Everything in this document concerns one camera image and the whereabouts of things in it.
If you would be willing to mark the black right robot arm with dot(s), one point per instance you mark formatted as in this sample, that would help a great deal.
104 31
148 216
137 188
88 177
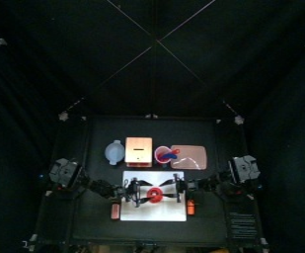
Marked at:
243 174

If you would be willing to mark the pale blue plastic bowl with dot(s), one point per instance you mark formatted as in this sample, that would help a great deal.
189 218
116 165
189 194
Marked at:
115 152

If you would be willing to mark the orange rectangular block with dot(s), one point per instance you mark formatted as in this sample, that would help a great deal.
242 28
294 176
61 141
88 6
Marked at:
191 207
116 211

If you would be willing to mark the white printed label sticker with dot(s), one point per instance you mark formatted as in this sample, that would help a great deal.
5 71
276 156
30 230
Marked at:
243 225

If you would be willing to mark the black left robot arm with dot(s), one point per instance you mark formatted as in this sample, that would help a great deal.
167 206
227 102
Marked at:
73 176

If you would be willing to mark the pink flat mat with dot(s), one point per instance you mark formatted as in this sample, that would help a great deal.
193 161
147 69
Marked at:
192 154

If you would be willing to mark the white cutting board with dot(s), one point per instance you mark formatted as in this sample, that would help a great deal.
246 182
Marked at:
155 212

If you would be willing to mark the pink plastic cup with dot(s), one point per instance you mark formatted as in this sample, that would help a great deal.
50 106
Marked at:
161 158

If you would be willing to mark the wooden drawer box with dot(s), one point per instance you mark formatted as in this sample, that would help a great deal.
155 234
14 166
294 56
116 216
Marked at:
139 151

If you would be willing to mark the blue and red toy utensil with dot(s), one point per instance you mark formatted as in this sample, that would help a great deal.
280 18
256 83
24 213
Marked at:
171 154

